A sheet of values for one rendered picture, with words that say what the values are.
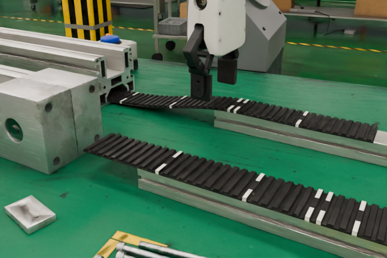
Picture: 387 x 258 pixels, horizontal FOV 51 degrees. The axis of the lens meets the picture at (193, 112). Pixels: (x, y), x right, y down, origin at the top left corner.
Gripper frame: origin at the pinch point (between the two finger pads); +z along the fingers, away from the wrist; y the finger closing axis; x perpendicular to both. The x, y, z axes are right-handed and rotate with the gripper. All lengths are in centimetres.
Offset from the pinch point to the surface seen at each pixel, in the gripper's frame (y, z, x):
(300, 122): -1.6, 2.7, -13.7
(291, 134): -1.3, 4.9, -12.5
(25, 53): -4.9, -1.1, 35.1
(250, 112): -1.8, 2.6, -6.6
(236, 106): -0.1, 2.9, -3.8
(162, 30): 248, 54, 175
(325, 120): 0.7, 2.7, -16.5
